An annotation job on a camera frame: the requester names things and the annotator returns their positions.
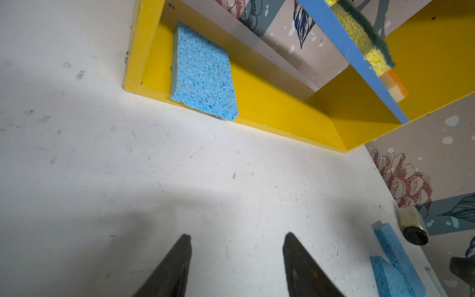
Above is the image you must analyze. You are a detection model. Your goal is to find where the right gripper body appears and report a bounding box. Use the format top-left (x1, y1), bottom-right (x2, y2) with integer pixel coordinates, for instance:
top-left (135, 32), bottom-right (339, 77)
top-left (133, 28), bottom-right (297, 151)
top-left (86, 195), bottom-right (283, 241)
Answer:
top-left (449, 257), bottom-right (475, 287)

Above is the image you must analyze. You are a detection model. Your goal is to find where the blue lower shelf board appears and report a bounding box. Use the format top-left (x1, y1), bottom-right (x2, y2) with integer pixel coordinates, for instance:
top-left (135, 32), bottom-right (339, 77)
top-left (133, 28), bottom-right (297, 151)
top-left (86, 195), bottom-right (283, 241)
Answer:
top-left (299, 1), bottom-right (409, 124)

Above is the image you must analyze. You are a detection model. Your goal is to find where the seasoning jar right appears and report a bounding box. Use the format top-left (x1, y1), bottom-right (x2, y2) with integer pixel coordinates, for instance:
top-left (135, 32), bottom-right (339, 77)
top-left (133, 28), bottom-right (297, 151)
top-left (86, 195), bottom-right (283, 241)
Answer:
top-left (397, 205), bottom-right (429, 246)

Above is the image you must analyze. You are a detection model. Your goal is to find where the dark green wavy sponge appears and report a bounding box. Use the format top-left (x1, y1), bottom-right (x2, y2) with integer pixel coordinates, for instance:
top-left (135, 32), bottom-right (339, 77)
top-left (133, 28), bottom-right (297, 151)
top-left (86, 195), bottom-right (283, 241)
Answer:
top-left (325, 0), bottom-right (395, 77)

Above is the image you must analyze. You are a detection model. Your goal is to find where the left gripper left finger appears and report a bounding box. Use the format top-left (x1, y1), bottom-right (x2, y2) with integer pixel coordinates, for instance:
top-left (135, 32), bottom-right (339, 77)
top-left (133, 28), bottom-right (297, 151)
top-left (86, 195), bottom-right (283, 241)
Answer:
top-left (133, 234), bottom-right (192, 297)

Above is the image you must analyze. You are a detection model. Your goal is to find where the yellow shelf frame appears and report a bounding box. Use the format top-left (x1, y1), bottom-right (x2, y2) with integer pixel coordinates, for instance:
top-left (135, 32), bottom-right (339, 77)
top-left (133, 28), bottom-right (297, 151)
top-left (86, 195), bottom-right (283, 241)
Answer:
top-left (123, 1), bottom-right (475, 152)

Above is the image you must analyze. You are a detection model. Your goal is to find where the orange sponge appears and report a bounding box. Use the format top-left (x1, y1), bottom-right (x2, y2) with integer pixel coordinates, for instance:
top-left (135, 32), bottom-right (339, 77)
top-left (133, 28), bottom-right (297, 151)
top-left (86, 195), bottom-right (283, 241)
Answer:
top-left (379, 69), bottom-right (408, 103)

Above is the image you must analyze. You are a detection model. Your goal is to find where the light blue sponge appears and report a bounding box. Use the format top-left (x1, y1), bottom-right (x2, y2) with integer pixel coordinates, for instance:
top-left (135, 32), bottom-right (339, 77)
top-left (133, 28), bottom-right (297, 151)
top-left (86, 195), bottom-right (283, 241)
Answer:
top-left (374, 223), bottom-right (426, 297)
top-left (171, 21), bottom-right (239, 121)
top-left (370, 256), bottom-right (410, 297)

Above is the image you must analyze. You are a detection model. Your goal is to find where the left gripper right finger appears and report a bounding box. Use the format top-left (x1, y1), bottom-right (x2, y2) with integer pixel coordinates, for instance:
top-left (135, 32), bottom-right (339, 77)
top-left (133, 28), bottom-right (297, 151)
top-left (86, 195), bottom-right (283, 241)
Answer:
top-left (283, 232), bottom-right (343, 297)

